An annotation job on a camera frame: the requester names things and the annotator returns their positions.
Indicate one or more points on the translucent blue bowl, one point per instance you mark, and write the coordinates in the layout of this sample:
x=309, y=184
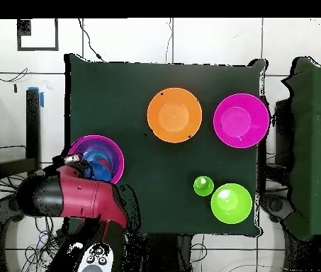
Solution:
x=92, y=155

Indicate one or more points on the purple plastic bowl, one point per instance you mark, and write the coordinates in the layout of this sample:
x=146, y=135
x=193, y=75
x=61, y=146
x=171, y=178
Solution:
x=100, y=144

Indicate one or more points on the dark blue bowl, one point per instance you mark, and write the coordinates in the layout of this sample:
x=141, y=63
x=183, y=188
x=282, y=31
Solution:
x=102, y=171

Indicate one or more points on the pink plastic bowl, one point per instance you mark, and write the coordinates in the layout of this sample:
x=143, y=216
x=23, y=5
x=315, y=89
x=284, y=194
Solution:
x=119, y=158
x=239, y=119

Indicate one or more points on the orange plastic bowl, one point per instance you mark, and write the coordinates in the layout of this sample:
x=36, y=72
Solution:
x=174, y=116

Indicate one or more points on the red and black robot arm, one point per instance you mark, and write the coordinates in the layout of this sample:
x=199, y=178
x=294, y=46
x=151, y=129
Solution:
x=83, y=195

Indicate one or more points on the black stand with blue tape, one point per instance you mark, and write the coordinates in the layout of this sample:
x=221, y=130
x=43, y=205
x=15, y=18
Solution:
x=33, y=127

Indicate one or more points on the dark green tablecloth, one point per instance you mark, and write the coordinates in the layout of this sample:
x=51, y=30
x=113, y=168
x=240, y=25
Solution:
x=148, y=184

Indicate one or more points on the green plastic cup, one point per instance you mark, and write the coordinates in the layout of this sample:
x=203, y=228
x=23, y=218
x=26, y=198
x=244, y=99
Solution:
x=204, y=187

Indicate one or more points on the green plastic bowl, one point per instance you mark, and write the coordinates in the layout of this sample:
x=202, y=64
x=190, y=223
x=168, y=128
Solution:
x=233, y=209

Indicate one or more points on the black pedestal foot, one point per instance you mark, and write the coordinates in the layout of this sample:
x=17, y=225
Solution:
x=1, y=209
x=273, y=205

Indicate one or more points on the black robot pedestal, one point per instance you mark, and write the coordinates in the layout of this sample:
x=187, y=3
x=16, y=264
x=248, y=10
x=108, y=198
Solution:
x=171, y=255

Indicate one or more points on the black square floor frame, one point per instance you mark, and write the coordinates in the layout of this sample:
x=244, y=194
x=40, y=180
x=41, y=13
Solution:
x=24, y=28

